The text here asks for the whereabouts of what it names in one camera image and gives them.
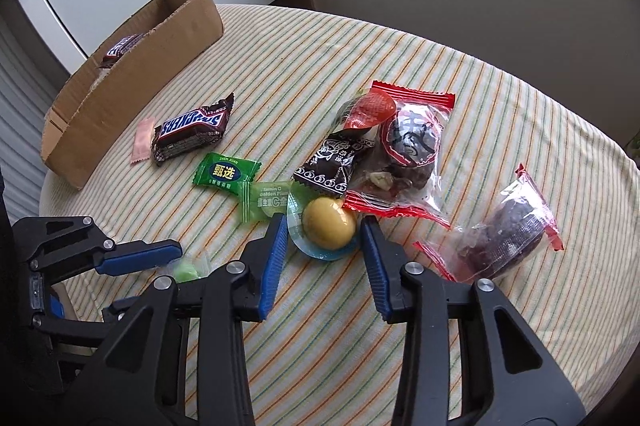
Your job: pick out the striped tablecloth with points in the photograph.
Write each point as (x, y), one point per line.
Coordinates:
(500, 105)

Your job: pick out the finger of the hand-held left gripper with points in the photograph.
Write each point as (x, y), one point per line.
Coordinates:
(116, 306)
(140, 252)

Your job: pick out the pale green candy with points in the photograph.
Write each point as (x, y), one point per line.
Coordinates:
(187, 270)

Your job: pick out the large red-edged clear snack packet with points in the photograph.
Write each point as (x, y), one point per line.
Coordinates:
(410, 150)

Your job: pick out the black patterned candy packet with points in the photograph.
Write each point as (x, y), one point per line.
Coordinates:
(327, 165)

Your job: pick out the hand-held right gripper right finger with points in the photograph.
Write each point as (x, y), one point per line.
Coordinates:
(376, 267)

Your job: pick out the clear light green candy packet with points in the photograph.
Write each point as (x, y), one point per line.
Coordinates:
(262, 202)

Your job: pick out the small red snack packet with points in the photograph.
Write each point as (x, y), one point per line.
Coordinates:
(370, 108)

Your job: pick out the red-edged clear dark snack packet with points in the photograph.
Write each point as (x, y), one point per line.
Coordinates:
(500, 231)

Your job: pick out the dark green candy packet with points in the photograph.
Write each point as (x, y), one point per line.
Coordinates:
(225, 171)

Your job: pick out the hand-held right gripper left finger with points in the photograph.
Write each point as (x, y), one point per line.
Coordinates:
(270, 267)

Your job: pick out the brown cardboard box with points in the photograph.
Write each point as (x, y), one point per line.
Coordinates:
(150, 50)

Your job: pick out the brown chocolate bar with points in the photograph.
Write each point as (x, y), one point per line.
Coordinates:
(192, 130)
(121, 48)

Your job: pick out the small pink packet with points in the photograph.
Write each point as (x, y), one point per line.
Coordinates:
(142, 140)

